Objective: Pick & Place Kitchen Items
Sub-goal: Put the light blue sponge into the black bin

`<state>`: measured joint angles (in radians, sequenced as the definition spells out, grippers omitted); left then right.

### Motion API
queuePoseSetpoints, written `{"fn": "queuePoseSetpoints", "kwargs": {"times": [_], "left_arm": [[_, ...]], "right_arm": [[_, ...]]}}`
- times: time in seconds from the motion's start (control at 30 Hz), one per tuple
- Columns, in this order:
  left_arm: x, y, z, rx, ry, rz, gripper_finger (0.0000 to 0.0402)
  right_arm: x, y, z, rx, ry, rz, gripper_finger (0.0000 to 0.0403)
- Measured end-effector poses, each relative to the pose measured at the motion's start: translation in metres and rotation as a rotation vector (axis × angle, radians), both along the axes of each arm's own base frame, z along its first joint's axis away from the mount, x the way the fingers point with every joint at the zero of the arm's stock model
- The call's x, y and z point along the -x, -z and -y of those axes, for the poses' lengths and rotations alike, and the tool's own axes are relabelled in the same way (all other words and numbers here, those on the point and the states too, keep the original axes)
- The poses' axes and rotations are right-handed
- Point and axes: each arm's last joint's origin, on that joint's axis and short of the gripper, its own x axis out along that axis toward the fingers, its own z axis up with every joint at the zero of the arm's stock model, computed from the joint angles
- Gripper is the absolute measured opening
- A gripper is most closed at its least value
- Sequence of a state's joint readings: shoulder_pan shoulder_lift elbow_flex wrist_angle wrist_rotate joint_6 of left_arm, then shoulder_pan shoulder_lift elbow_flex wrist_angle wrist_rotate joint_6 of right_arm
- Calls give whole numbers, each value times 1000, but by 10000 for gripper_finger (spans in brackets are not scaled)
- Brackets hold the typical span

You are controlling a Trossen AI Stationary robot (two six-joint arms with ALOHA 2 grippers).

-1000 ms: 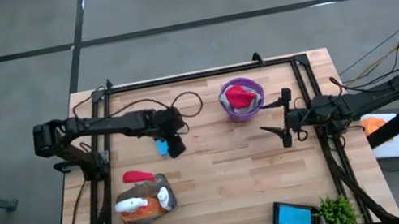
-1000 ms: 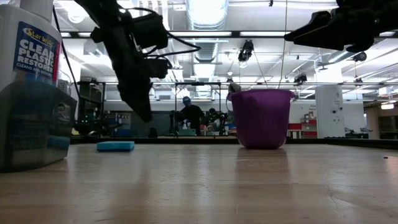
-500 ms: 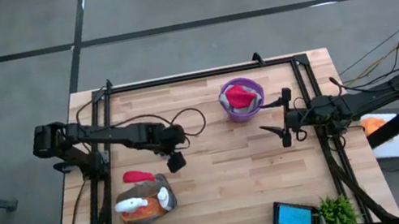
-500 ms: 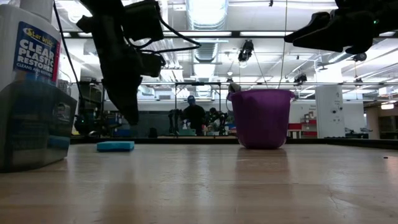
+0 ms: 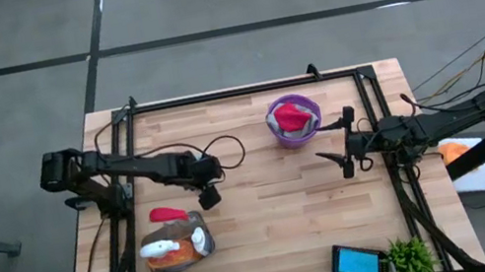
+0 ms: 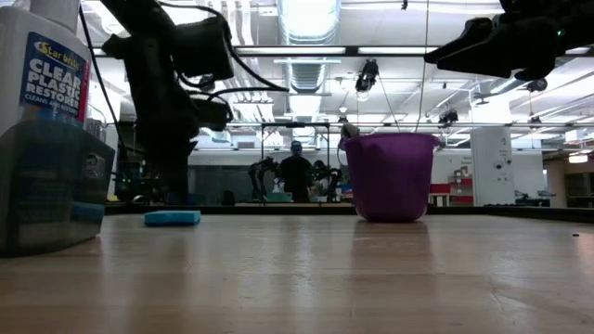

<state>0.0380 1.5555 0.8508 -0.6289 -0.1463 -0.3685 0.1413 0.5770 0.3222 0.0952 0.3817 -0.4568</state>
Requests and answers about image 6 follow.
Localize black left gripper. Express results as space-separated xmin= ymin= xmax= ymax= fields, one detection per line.
xmin=133 ymin=84 xmax=234 ymax=206

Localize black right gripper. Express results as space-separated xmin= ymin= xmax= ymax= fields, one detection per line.
xmin=422 ymin=7 xmax=594 ymax=83

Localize grey translucent plastic bin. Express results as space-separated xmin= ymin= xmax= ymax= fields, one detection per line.
xmin=0 ymin=119 xmax=117 ymax=259

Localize purple plastic bucket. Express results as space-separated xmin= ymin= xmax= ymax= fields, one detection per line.
xmin=338 ymin=132 xmax=442 ymax=224

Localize white plastic restorer bottle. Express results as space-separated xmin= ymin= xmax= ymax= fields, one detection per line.
xmin=0 ymin=0 xmax=93 ymax=135

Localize white square pillar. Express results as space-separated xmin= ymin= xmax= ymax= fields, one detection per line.
xmin=471 ymin=127 xmax=515 ymax=207

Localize person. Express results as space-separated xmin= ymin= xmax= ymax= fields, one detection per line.
xmin=277 ymin=139 xmax=316 ymax=204

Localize black overhead beam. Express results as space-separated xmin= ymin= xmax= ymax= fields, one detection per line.
xmin=90 ymin=45 xmax=594 ymax=58

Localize thin hanging cable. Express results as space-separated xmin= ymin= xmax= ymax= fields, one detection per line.
xmin=410 ymin=0 xmax=431 ymax=135

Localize black ceiling camera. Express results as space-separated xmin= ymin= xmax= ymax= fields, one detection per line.
xmin=437 ymin=109 xmax=460 ymax=127
xmin=355 ymin=58 xmax=381 ymax=94
xmin=525 ymin=77 xmax=549 ymax=94

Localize black aluminium table frame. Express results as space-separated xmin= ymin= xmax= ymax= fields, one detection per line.
xmin=104 ymin=202 xmax=594 ymax=224

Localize long black cable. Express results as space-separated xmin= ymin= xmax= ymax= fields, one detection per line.
xmin=77 ymin=3 xmax=130 ymax=160

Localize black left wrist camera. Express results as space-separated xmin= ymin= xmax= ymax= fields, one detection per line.
xmin=174 ymin=17 xmax=236 ymax=83

